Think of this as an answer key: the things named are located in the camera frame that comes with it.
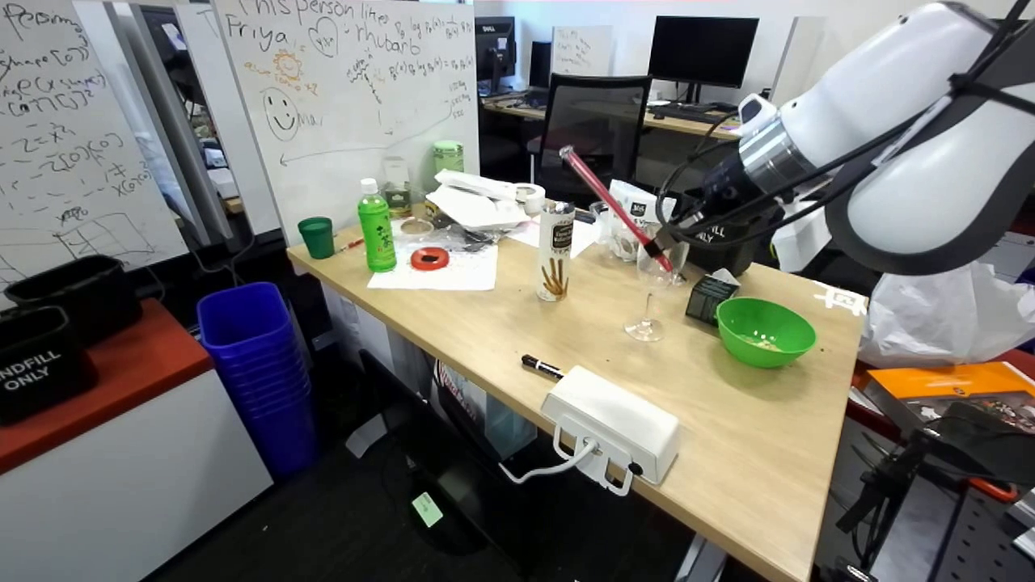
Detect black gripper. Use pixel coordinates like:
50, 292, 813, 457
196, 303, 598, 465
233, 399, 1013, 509
647, 156, 786, 275

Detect black marker pen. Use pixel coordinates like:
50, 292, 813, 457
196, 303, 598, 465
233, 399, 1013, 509
520, 350, 567, 386

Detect black landfill bin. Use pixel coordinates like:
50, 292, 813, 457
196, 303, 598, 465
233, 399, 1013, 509
0, 303, 96, 427
677, 220, 772, 279

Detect plain black bin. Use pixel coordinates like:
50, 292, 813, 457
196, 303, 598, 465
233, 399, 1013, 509
3, 251, 144, 350

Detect clear wine glass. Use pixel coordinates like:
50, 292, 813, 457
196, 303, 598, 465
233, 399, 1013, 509
621, 220, 688, 350

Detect clear bag black label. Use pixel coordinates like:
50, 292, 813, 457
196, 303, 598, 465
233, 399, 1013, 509
597, 177, 681, 267

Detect wooden office desk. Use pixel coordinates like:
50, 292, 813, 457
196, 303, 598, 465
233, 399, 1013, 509
480, 95, 758, 150

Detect green plastic bowl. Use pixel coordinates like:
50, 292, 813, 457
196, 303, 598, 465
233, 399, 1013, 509
711, 295, 819, 373

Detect black mesh office chair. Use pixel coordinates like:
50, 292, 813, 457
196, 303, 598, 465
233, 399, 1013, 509
533, 70, 654, 211

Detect white masking tape roll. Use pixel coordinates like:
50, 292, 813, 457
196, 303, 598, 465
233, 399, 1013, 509
515, 183, 550, 220

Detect black solid office chair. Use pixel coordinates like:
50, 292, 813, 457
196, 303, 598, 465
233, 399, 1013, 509
779, 229, 894, 297

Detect white power strip box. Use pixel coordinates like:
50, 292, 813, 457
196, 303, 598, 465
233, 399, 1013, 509
538, 365, 687, 501

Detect black computer monitor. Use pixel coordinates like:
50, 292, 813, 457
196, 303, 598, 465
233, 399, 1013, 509
474, 13, 520, 90
645, 13, 763, 111

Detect pile of white papers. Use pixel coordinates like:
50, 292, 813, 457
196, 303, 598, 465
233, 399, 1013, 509
423, 168, 533, 237

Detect small handwritten whiteboard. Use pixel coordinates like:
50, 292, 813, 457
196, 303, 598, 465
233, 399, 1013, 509
550, 24, 617, 80

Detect white plastic bag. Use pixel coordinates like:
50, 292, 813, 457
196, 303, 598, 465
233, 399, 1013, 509
859, 254, 1035, 369

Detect small clear bottle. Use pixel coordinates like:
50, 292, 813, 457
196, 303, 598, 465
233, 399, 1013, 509
378, 156, 417, 224

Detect green drink bottle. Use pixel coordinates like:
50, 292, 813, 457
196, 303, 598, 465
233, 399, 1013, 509
357, 173, 401, 275

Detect orange book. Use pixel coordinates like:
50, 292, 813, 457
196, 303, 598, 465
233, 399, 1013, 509
863, 359, 1035, 409

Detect black tripod stand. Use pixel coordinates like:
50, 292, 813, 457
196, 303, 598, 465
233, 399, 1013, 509
836, 402, 1035, 544

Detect whiteboard with smiley drawing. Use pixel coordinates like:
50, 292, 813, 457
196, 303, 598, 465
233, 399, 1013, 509
212, 0, 481, 244

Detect green plastic cup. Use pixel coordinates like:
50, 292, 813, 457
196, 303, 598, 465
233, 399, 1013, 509
296, 212, 341, 261

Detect blue stacked plastic bins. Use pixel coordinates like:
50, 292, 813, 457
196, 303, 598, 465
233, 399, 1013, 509
196, 282, 321, 480

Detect whiteboard with handwriting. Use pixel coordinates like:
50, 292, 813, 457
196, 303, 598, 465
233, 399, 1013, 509
0, 0, 190, 295

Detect white power cable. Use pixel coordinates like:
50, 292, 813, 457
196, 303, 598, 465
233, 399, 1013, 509
494, 434, 598, 488

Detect red tape ring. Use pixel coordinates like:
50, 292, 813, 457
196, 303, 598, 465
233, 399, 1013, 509
407, 244, 452, 275

